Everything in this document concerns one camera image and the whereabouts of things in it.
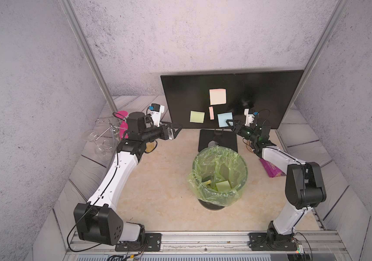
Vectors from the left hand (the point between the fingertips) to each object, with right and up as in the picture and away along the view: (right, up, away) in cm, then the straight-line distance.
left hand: (178, 125), depth 72 cm
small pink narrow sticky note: (+16, +9, +12) cm, 22 cm away
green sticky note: (+9, +6, +17) cm, 20 cm away
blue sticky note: (+22, +5, +15) cm, 27 cm away
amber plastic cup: (-20, -11, +30) cm, 37 cm away
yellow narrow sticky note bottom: (+15, -30, +19) cm, 39 cm away
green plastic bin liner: (+20, -26, +14) cm, 35 cm away
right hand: (+25, +3, +13) cm, 28 cm away
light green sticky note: (+22, -30, +12) cm, 39 cm away
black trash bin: (+20, -24, +13) cm, 34 cm away
